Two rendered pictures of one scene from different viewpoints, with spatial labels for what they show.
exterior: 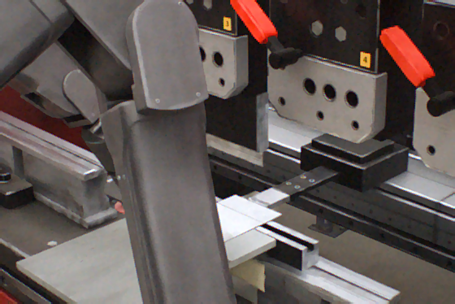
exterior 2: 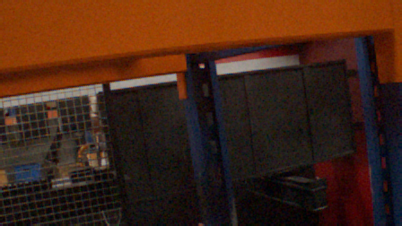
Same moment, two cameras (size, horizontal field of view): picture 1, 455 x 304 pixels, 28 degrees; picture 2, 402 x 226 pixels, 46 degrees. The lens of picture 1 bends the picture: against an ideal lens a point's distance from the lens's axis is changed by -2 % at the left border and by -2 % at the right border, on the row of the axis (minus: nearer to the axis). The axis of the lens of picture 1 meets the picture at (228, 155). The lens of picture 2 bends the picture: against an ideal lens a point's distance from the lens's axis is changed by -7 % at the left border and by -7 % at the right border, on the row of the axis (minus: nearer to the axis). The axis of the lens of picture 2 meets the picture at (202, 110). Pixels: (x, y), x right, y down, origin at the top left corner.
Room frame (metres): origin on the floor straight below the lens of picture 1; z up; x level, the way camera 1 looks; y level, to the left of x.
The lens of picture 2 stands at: (2.25, -2.14, 1.31)
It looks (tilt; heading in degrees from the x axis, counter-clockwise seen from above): 3 degrees down; 113
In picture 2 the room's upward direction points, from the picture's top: 8 degrees counter-clockwise
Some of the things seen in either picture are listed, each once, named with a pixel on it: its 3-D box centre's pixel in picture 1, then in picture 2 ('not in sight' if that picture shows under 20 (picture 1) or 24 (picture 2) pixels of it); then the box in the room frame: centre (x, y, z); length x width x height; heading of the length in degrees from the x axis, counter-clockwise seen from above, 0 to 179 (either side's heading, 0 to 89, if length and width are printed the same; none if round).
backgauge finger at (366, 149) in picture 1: (321, 169); not in sight; (1.20, -0.13, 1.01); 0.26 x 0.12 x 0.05; 134
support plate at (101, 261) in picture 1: (147, 254); not in sight; (0.99, 0.10, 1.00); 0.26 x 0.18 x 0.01; 134
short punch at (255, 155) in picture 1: (233, 120); not in sight; (1.09, -0.01, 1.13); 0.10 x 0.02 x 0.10; 44
